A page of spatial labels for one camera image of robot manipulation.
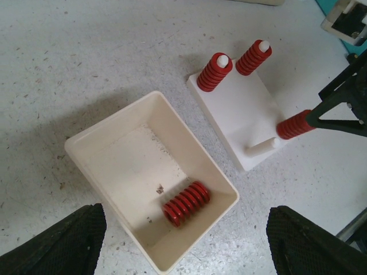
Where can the white parts tray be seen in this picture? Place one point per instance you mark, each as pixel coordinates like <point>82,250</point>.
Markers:
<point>142,157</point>

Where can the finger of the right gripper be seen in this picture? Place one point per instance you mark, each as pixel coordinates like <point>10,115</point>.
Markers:
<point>343,101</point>

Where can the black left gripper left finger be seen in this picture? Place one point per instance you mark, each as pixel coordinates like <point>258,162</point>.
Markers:
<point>70,246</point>

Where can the white peg base plate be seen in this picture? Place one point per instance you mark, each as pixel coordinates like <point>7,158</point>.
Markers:
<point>244,116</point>

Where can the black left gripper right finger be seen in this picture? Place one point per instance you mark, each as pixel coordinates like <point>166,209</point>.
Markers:
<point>299,246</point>

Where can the red large spring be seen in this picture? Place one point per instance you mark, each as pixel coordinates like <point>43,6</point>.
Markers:
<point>257,53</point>
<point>214,72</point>
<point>294,126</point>

